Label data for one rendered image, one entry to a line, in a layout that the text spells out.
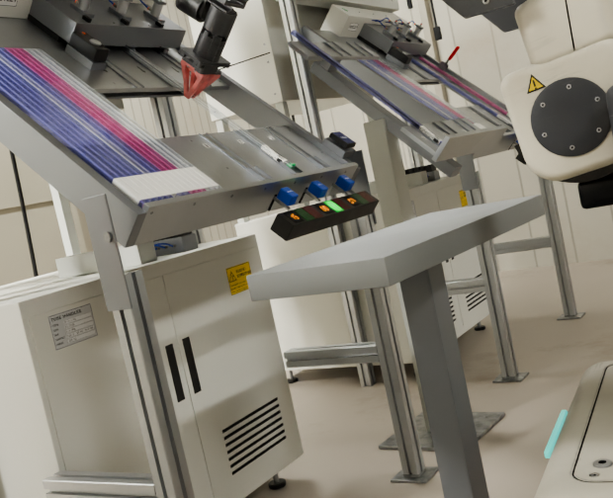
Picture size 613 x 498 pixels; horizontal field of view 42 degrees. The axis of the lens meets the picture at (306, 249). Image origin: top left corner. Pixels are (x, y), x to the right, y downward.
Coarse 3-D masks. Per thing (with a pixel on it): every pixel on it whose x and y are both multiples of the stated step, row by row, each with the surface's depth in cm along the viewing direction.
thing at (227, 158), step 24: (168, 144) 145; (192, 144) 150; (216, 144) 155; (240, 144) 160; (288, 144) 171; (312, 144) 178; (216, 168) 146; (240, 168) 150; (264, 168) 155; (288, 168) 159; (312, 168) 166
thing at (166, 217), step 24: (336, 168) 166; (216, 192) 132; (240, 192) 138; (264, 192) 145; (336, 192) 173; (168, 216) 124; (192, 216) 130; (216, 216) 137; (240, 216) 144; (144, 240) 123
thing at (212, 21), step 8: (208, 0) 161; (216, 0) 162; (208, 8) 163; (216, 8) 159; (224, 8) 160; (232, 8) 160; (200, 16) 163; (208, 16) 161; (216, 16) 160; (224, 16) 159; (232, 16) 160; (208, 24) 161; (216, 24) 160; (224, 24) 160; (232, 24) 162; (216, 32) 161; (224, 32) 161
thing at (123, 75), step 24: (0, 24) 159; (24, 24) 165; (48, 48) 159; (144, 48) 184; (168, 48) 191; (72, 72) 154; (96, 72) 159; (120, 72) 165; (144, 72) 171; (168, 72) 177; (120, 96) 166; (144, 96) 172; (168, 96) 179
